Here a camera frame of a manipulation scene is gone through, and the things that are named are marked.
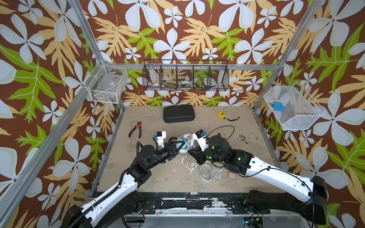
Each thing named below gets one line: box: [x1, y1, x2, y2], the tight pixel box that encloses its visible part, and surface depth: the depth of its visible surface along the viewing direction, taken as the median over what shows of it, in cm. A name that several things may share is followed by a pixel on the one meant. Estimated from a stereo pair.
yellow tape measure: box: [216, 111, 241, 122], surface depth 117 cm
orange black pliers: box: [128, 121, 143, 139], surface depth 108 cm
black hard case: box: [163, 104, 195, 124], surface depth 113 cm
